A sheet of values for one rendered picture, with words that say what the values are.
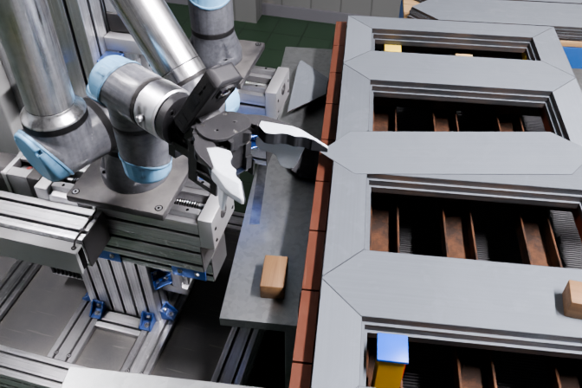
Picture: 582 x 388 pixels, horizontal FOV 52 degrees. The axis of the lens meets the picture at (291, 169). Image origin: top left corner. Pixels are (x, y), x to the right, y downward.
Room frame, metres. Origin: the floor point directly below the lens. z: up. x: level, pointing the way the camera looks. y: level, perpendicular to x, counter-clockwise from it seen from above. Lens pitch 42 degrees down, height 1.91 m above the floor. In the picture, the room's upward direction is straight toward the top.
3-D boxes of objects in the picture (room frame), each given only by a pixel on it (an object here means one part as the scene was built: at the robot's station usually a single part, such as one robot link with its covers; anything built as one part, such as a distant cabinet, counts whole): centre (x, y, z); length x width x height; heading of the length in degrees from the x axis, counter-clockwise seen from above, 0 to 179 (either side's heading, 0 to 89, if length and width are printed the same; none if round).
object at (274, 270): (0.95, 0.04, 0.71); 0.10 x 0.06 x 0.05; 174
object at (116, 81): (0.71, 0.23, 1.43); 0.11 x 0.08 x 0.09; 49
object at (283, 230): (1.47, 0.00, 0.67); 1.30 x 0.20 x 0.03; 173
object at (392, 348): (0.63, -0.20, 0.88); 0.06 x 0.06 x 0.02; 83
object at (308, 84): (1.82, -0.07, 0.70); 0.39 x 0.12 x 0.04; 173
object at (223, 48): (1.46, 0.21, 1.09); 0.15 x 0.15 x 0.10
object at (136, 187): (0.98, 0.34, 1.09); 0.15 x 0.15 x 0.10
